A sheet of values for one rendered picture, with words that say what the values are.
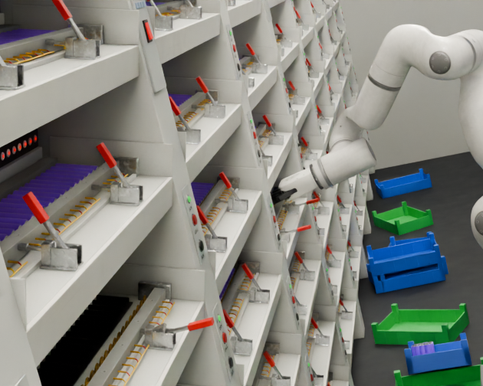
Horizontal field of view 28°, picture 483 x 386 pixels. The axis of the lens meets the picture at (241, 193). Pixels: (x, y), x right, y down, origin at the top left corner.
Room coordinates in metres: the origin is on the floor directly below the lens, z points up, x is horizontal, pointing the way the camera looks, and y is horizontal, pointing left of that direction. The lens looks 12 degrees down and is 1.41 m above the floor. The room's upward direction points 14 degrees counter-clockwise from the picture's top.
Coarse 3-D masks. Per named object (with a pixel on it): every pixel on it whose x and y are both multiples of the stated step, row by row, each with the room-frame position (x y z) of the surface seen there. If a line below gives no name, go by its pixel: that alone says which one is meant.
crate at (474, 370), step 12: (396, 372) 2.92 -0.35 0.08; (432, 372) 2.91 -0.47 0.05; (444, 372) 2.91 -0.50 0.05; (456, 372) 2.90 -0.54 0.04; (468, 372) 2.89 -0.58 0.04; (396, 384) 2.89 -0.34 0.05; (408, 384) 2.93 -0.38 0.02; (420, 384) 2.92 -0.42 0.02; (432, 384) 2.91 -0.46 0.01; (444, 384) 2.91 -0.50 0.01; (456, 384) 2.89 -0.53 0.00; (468, 384) 2.87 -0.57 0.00; (480, 384) 2.85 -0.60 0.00
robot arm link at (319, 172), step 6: (312, 162) 2.53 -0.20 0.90; (318, 162) 2.51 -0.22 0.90; (312, 168) 2.52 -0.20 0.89; (318, 168) 2.50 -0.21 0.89; (318, 174) 2.49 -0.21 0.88; (324, 174) 2.49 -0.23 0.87; (318, 180) 2.50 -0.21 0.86; (324, 180) 2.49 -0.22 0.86; (324, 186) 2.50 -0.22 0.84; (330, 186) 2.51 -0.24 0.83
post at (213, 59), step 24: (192, 48) 2.12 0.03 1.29; (216, 48) 2.11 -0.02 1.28; (168, 72) 2.13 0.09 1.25; (192, 72) 2.12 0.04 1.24; (216, 72) 2.11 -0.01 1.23; (240, 144) 2.11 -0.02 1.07; (264, 192) 2.13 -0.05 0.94; (264, 216) 2.10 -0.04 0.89; (264, 240) 2.11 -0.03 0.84; (288, 312) 2.10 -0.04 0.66
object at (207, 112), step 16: (176, 80) 2.12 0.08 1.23; (192, 80) 2.12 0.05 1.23; (208, 80) 2.11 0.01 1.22; (224, 80) 2.10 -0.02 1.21; (240, 80) 2.10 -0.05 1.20; (176, 96) 2.06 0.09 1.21; (192, 96) 2.03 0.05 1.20; (208, 96) 1.93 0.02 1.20; (224, 96) 2.11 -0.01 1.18; (240, 96) 2.10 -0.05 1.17; (176, 112) 1.67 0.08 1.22; (192, 112) 1.91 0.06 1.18; (208, 112) 1.92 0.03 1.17; (224, 112) 1.93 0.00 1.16; (240, 112) 2.09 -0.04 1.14; (176, 128) 1.80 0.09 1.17; (192, 128) 1.80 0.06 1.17; (208, 128) 1.81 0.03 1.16; (224, 128) 1.88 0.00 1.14; (192, 144) 1.65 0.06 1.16; (208, 144) 1.70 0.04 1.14; (192, 160) 1.57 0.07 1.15; (208, 160) 1.71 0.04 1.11; (192, 176) 1.57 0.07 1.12
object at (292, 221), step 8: (296, 200) 2.75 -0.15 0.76; (304, 200) 2.75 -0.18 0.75; (304, 208) 2.71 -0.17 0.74; (288, 216) 2.58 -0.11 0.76; (296, 216) 2.58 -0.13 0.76; (304, 216) 2.73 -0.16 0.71; (280, 224) 2.49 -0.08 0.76; (288, 224) 2.50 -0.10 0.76; (296, 224) 2.50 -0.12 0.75; (296, 232) 2.45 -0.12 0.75; (296, 240) 2.46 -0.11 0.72; (288, 248) 2.29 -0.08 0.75; (288, 256) 2.25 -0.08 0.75; (288, 264) 2.27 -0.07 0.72
